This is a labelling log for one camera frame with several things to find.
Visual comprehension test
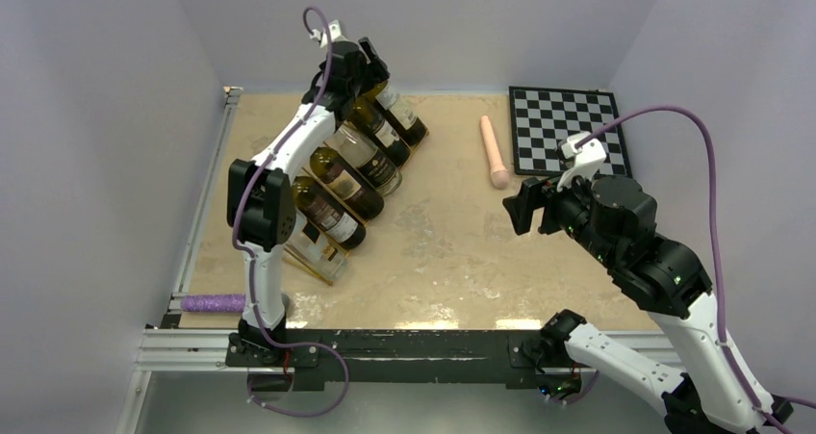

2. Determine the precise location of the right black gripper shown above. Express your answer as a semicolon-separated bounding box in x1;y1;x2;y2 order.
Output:
501;160;618;266

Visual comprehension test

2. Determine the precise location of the clear brown-tinted bottle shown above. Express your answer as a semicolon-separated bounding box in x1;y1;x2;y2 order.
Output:
326;124;402;196

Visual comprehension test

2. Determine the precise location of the dark green wine bottle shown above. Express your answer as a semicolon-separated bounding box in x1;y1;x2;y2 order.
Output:
292;175;367;250

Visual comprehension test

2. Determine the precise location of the clear glass liquor bottle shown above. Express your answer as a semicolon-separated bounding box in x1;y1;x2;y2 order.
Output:
284;216;347;286

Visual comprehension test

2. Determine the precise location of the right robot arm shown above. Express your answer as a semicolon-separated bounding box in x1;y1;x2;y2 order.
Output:
502;176;793;433

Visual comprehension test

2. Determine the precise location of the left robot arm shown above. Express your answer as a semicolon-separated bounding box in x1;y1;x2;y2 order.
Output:
227;39;371;366

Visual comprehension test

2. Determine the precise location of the black white chessboard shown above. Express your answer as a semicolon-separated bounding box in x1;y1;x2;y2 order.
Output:
508;86;619;176

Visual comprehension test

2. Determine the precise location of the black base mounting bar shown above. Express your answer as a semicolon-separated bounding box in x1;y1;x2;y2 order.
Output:
225;329;593;398

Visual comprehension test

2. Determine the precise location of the purple glitter microphone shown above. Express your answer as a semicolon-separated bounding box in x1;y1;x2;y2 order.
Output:
180;294;245;313

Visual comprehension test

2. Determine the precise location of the pink cylindrical handle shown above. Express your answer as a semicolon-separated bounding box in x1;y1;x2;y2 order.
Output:
479;115;510;190

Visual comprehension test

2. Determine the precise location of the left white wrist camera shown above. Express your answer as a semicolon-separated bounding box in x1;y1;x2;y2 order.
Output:
310;19;348;48

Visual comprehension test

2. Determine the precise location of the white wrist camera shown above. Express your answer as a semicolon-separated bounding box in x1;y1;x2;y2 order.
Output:
310;19;348;48
556;132;607;192

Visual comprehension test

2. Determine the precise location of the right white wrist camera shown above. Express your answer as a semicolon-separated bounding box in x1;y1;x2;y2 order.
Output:
556;132;607;192

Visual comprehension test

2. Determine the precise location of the gold wire wine rack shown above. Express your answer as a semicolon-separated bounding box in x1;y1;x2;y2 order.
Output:
287;84;427;284

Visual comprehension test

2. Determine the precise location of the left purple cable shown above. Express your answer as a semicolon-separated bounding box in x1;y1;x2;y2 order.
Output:
230;5;336;352

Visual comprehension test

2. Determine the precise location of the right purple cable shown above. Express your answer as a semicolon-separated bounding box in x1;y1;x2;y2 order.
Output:
576;105;816;434

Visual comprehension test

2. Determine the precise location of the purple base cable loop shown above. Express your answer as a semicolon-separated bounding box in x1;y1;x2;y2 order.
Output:
244;346;352;420

